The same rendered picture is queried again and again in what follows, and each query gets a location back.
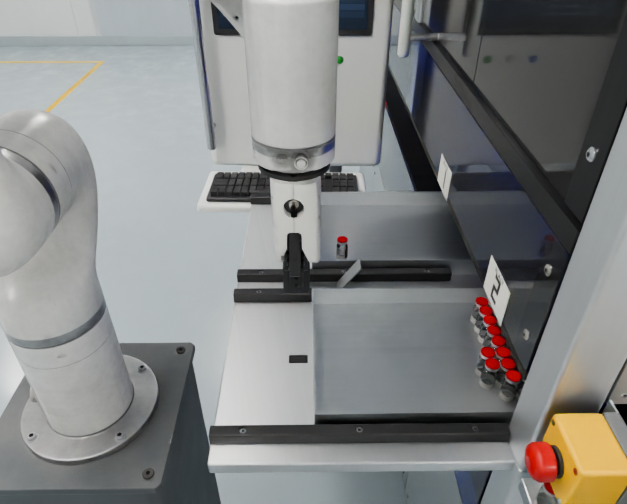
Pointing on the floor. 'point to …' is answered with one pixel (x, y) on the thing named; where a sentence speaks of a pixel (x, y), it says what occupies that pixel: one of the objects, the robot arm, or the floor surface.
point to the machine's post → (591, 300)
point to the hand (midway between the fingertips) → (296, 276)
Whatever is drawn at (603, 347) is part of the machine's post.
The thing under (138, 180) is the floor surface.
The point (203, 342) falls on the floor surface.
